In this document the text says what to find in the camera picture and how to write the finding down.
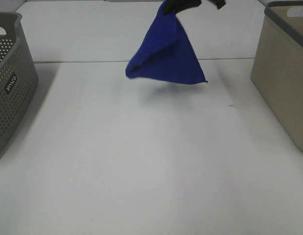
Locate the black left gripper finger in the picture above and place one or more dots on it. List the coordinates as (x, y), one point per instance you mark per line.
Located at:
(179, 5)

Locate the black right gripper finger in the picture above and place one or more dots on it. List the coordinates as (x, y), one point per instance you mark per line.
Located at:
(218, 3)

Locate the blue microfiber towel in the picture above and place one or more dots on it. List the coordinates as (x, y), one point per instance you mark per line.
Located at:
(166, 53)

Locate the beige plastic basket grey rim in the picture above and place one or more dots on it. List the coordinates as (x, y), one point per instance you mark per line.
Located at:
(278, 65)

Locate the grey perforated plastic basket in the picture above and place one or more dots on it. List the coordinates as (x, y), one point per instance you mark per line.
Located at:
(18, 76)

